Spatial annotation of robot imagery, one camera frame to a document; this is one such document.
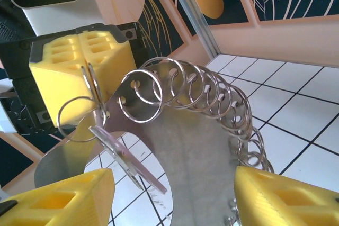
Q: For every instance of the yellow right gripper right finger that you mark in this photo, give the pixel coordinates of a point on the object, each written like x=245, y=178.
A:
x=286, y=204

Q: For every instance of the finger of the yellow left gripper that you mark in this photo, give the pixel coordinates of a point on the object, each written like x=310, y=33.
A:
x=111, y=62
x=61, y=83

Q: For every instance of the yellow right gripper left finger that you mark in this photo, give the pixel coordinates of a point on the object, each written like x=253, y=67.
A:
x=53, y=204

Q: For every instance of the key with purple tag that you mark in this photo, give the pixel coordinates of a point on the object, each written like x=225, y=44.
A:
x=124, y=154

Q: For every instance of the metal band with key rings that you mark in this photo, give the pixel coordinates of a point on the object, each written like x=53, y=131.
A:
x=190, y=144

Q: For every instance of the aluminium corner post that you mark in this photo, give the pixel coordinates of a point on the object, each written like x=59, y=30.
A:
x=196, y=17

